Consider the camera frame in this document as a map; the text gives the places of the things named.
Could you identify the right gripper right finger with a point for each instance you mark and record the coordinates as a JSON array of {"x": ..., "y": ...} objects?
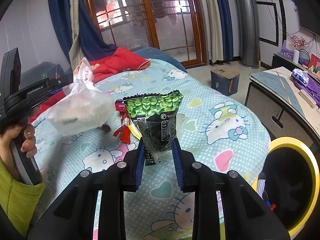
[{"x": 178, "y": 164}]

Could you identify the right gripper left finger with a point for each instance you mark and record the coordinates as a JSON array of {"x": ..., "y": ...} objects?
[{"x": 139, "y": 164}]

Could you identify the red snack wrapper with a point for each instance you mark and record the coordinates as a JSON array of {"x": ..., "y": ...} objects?
[{"x": 123, "y": 131}]

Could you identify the green pea snack packet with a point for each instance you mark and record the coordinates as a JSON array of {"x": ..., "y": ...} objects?
[{"x": 155, "y": 117}]

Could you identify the white plastic bag trash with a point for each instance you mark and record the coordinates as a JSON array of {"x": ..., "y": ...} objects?
[{"x": 85, "y": 107}]

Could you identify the green left sleeve forearm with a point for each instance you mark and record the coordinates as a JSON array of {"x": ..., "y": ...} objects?
[{"x": 19, "y": 200}]

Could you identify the yellow rimmed black trash bin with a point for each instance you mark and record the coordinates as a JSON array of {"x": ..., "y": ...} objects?
[{"x": 289, "y": 183}]

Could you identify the left hand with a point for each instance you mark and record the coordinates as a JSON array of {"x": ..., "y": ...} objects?
[{"x": 28, "y": 147}]

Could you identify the yellow snack wrapper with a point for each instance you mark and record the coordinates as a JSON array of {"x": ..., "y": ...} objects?
[{"x": 135, "y": 131}]

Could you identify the hello kitty bed sheet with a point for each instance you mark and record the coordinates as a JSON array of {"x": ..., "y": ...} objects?
[{"x": 220, "y": 132}]

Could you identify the small red wrapper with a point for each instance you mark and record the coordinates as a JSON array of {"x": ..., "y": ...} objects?
[{"x": 105, "y": 127}]

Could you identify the blue square stool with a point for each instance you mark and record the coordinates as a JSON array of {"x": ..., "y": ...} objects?
[{"x": 225, "y": 79}]

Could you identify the left blue curtain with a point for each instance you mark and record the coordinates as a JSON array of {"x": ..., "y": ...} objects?
[{"x": 76, "y": 32}]

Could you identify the blue curtain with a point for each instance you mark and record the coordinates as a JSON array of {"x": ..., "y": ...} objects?
[
  {"x": 76, "y": 32},
  {"x": 226, "y": 27}
]

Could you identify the red blanket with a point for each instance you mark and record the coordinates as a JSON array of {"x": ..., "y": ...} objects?
[{"x": 122, "y": 60}]

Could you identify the coffee table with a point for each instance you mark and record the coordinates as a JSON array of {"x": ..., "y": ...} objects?
[{"x": 275, "y": 100}]

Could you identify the wooden glass sliding door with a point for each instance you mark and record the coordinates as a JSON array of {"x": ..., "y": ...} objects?
[{"x": 174, "y": 27}]

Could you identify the black tv cabinet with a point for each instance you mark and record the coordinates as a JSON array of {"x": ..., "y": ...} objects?
[{"x": 279, "y": 60}]

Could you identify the silver standing air conditioner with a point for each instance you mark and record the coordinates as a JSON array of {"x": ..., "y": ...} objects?
[{"x": 249, "y": 32}]

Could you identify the white power strip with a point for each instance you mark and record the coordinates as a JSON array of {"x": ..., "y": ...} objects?
[{"x": 307, "y": 98}]

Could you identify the tissue pack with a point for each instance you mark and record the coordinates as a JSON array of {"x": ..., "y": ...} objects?
[{"x": 300, "y": 76}]

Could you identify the purple bag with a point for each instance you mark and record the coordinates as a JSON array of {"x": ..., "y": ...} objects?
[{"x": 312, "y": 88}]

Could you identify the colourful picture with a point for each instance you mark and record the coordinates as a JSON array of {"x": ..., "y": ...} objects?
[{"x": 314, "y": 64}]

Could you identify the white vase red flowers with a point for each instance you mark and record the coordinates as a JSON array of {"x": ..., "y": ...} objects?
[{"x": 300, "y": 55}]

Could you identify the wall mounted television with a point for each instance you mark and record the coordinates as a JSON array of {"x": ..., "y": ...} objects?
[{"x": 308, "y": 11}]

